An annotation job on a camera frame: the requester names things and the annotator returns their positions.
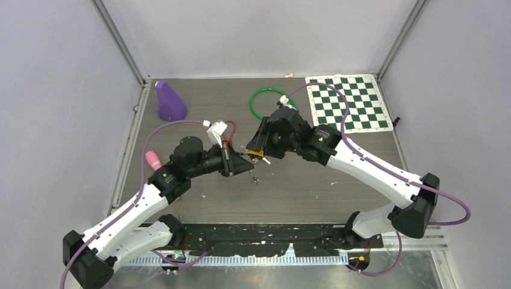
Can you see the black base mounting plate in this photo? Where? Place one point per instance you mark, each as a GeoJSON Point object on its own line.
{"type": "Point", "coordinates": [268, 240]}

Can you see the pink marker pen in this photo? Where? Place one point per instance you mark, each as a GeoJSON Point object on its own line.
{"type": "Point", "coordinates": [153, 160]}

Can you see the red cable padlock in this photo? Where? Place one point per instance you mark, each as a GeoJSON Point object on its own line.
{"type": "Point", "coordinates": [232, 133]}

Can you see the yellow Opel padlock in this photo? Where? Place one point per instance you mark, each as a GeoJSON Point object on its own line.
{"type": "Point", "coordinates": [255, 154]}

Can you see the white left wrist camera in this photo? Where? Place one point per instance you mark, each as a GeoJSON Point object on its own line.
{"type": "Point", "coordinates": [215, 132]}

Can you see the green white chessboard mat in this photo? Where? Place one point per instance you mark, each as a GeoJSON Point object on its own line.
{"type": "Point", "coordinates": [331, 95]}

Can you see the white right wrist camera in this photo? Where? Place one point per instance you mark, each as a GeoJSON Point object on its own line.
{"type": "Point", "coordinates": [283, 101]}

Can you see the green cable lock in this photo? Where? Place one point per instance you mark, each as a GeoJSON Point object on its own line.
{"type": "Point", "coordinates": [254, 106]}

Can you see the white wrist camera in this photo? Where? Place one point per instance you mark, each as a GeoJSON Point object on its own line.
{"type": "Point", "coordinates": [283, 101]}
{"type": "Point", "coordinates": [215, 132]}

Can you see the aluminium frame rail front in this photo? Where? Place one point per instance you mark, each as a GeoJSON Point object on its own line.
{"type": "Point", "coordinates": [432, 240]}

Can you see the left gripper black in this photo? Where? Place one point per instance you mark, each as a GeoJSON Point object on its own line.
{"type": "Point", "coordinates": [232, 163]}

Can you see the purple plastic cone block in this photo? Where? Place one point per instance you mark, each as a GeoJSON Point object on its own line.
{"type": "Point", "coordinates": [170, 106]}

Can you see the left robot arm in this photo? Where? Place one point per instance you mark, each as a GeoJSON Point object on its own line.
{"type": "Point", "coordinates": [93, 256]}

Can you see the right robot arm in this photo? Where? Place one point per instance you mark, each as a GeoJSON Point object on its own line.
{"type": "Point", "coordinates": [411, 200]}

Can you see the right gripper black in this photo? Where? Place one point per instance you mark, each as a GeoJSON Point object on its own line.
{"type": "Point", "coordinates": [258, 142]}

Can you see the small silver keys on table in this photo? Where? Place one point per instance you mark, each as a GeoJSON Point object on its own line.
{"type": "Point", "coordinates": [255, 179]}

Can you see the small silver key bunch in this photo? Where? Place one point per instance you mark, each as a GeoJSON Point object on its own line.
{"type": "Point", "coordinates": [263, 159]}

